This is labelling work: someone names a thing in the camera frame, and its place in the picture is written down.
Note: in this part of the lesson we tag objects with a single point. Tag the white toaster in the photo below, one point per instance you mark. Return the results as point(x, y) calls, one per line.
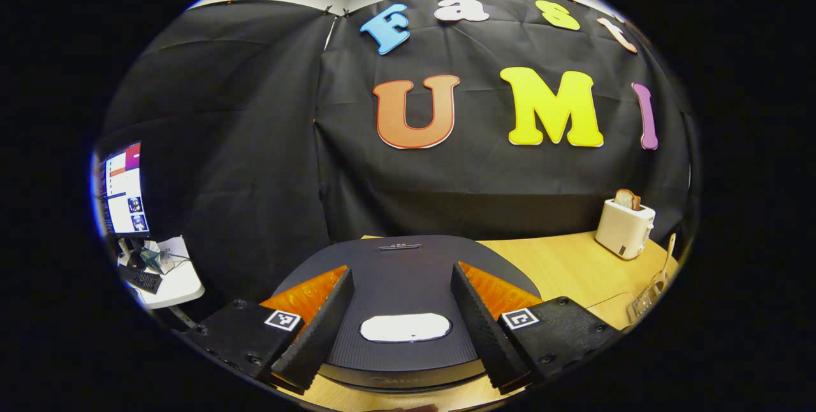
point(625, 230)

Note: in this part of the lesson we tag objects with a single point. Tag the white side table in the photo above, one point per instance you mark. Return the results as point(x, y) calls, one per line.
point(182, 281)

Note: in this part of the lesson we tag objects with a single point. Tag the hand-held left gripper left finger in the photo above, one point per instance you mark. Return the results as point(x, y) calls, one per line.
point(315, 335)

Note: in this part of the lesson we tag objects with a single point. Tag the computer monitor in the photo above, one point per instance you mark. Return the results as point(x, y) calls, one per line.
point(124, 192)

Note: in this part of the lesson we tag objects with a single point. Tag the brown toast slice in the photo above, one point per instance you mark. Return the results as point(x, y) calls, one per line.
point(636, 201)

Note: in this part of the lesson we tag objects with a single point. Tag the black and silver rice cooker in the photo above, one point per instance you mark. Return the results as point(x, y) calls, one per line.
point(401, 278)

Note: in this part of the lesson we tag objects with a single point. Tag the black keyboard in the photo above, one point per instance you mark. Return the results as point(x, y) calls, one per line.
point(143, 280)

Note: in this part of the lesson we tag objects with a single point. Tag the wooden spoon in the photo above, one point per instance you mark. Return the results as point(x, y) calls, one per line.
point(669, 256)

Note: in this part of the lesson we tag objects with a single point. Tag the pale bread slice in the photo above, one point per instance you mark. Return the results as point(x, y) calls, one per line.
point(623, 200)

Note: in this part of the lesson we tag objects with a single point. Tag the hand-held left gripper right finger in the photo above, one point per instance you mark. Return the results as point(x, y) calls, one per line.
point(484, 329)

